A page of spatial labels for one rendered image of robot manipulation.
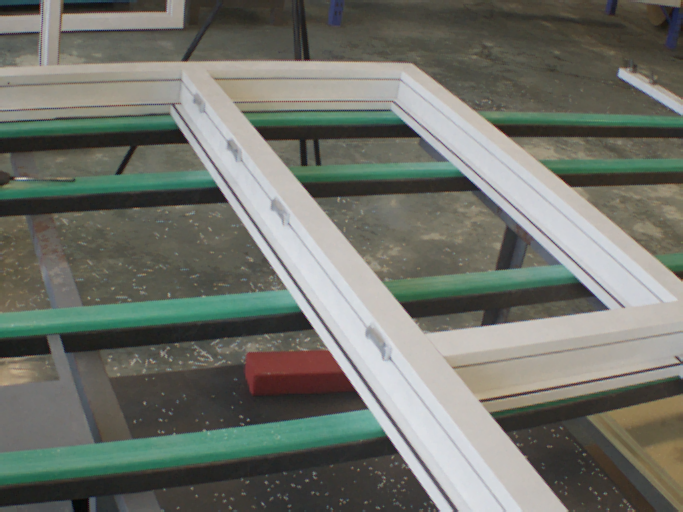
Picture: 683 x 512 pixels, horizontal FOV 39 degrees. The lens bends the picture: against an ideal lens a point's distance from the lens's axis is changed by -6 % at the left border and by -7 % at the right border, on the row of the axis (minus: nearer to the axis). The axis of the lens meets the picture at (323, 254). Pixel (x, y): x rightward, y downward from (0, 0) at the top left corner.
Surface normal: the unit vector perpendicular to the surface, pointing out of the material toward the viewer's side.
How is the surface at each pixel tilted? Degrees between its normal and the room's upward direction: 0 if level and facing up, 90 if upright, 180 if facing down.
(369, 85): 90
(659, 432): 0
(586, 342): 90
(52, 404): 0
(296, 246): 90
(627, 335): 90
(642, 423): 0
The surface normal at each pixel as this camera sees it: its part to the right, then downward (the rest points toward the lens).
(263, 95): 0.38, 0.49
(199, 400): 0.15, -0.87
